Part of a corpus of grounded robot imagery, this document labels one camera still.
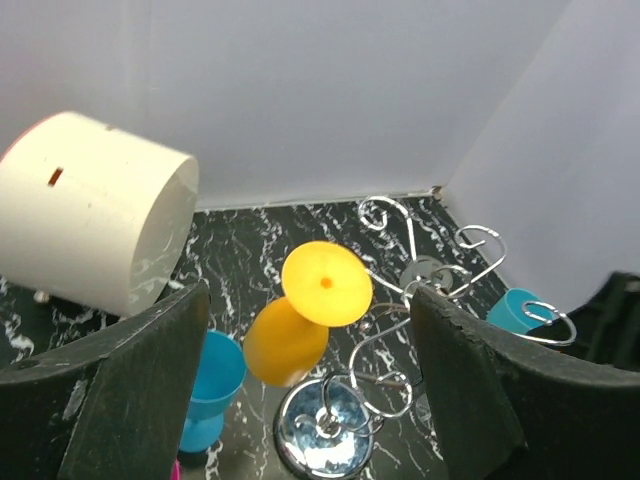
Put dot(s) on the magenta plastic wine glass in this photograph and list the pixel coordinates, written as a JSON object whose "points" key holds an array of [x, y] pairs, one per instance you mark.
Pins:
{"points": [[175, 473]]}

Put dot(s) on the blue plastic wine glass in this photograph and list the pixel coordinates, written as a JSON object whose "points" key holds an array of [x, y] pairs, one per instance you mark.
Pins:
{"points": [[220, 375]]}

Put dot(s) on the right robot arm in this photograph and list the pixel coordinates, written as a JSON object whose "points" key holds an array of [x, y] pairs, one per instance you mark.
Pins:
{"points": [[608, 324]]}

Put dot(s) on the white cylindrical container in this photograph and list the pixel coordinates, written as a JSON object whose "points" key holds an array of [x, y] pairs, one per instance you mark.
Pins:
{"points": [[93, 214]]}

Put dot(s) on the chrome wine glass rack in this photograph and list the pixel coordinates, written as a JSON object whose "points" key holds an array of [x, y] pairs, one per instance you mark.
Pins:
{"points": [[370, 417]]}

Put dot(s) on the orange wine glass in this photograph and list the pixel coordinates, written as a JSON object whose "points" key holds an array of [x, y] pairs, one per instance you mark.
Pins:
{"points": [[325, 285]]}

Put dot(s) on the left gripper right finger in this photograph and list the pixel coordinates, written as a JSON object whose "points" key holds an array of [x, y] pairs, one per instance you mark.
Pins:
{"points": [[508, 408]]}

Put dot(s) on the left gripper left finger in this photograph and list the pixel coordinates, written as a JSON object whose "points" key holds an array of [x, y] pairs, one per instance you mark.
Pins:
{"points": [[110, 405]]}

